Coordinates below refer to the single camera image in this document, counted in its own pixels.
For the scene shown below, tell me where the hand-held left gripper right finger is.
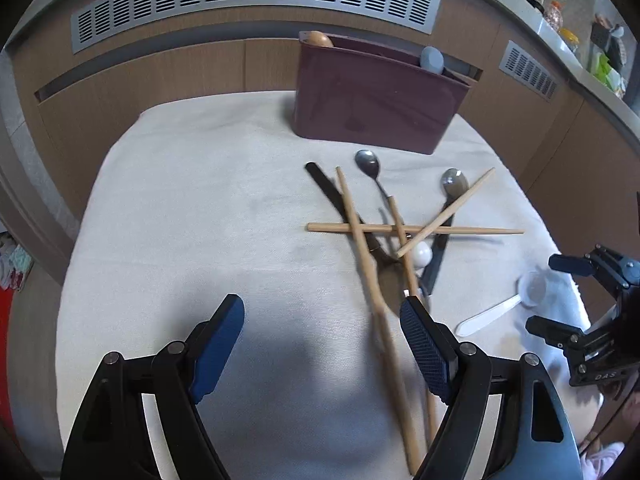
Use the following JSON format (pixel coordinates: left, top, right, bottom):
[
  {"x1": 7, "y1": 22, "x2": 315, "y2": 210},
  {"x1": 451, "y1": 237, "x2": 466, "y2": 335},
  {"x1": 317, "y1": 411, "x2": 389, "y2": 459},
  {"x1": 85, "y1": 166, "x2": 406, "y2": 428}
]
[{"x1": 399, "y1": 296, "x2": 583, "y2": 480}]

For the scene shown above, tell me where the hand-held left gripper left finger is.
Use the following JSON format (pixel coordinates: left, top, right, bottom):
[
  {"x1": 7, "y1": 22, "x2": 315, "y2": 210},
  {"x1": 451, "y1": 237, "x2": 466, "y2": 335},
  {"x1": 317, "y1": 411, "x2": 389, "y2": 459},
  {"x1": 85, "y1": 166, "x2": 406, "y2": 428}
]
[{"x1": 61, "y1": 294, "x2": 246, "y2": 480}]

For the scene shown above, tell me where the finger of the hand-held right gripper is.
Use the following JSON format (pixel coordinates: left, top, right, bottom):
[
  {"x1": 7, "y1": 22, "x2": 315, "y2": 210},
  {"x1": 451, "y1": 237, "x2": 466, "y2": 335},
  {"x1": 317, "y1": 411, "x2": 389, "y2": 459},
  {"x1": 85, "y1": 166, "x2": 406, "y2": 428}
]
[
  {"x1": 548, "y1": 246, "x2": 640, "y2": 292},
  {"x1": 526, "y1": 315, "x2": 621, "y2": 366}
]

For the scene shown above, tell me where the white plastic spoon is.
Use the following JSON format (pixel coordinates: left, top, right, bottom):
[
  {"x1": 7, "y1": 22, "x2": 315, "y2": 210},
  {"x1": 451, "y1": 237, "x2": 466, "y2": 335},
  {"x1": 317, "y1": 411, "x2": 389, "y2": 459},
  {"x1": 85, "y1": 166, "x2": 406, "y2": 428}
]
[{"x1": 454, "y1": 271, "x2": 550, "y2": 338}]

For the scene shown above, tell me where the metal spoon white ball handle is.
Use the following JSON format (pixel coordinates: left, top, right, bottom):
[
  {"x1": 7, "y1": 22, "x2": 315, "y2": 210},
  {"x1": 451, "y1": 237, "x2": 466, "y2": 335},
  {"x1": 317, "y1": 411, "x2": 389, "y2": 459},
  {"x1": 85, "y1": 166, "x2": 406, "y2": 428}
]
[{"x1": 354, "y1": 149, "x2": 433, "y2": 268}]

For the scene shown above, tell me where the maroon plastic utensil holder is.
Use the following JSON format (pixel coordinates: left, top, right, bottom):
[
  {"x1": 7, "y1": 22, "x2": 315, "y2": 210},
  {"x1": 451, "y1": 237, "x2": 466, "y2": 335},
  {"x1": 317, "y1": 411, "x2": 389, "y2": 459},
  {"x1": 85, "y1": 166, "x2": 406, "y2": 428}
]
[{"x1": 291, "y1": 31, "x2": 473, "y2": 156}]

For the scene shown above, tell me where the white table cloth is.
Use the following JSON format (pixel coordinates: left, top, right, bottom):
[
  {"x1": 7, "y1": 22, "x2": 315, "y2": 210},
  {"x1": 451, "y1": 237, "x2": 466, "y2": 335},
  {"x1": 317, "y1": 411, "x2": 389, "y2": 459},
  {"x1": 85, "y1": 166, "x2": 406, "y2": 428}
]
[{"x1": 52, "y1": 90, "x2": 591, "y2": 480}]

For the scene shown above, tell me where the small grey vent grille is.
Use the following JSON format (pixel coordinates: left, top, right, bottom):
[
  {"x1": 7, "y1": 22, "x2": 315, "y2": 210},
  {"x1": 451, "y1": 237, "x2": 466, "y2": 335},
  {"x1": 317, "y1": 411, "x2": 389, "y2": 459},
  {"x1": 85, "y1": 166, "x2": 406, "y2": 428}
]
[{"x1": 498, "y1": 40, "x2": 560, "y2": 102}]

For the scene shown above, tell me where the green plastic bag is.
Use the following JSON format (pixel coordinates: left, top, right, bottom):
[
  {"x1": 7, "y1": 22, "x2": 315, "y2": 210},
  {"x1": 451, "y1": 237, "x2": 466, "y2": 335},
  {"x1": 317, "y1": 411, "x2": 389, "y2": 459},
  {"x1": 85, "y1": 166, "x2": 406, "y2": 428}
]
[{"x1": 592, "y1": 54, "x2": 628, "y2": 96}]

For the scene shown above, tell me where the yellow-lidded jar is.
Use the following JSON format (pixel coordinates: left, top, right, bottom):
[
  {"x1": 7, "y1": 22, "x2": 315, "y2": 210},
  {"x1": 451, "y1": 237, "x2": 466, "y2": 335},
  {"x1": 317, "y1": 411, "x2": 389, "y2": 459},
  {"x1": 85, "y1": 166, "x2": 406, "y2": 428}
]
[{"x1": 559, "y1": 27, "x2": 583, "y2": 56}]

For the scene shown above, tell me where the black countertop rack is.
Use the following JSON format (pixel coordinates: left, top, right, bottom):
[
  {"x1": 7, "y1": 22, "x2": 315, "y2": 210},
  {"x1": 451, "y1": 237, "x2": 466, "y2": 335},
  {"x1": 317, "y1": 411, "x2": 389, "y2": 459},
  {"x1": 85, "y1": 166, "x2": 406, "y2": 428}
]
[{"x1": 590, "y1": 16, "x2": 626, "y2": 61}]

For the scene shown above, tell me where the grey plastic spoon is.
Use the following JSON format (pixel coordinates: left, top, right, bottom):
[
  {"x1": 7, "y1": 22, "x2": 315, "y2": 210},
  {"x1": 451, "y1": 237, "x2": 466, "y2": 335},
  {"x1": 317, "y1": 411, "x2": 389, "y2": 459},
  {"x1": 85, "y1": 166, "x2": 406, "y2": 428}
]
[{"x1": 419, "y1": 46, "x2": 445, "y2": 75}]

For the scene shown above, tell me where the orange-capped bottle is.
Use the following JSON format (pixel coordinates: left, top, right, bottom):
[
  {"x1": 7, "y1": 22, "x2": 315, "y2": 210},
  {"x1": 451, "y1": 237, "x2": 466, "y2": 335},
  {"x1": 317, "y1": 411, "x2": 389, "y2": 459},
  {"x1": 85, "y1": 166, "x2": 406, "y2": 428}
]
[{"x1": 544, "y1": 0, "x2": 564, "y2": 31}]

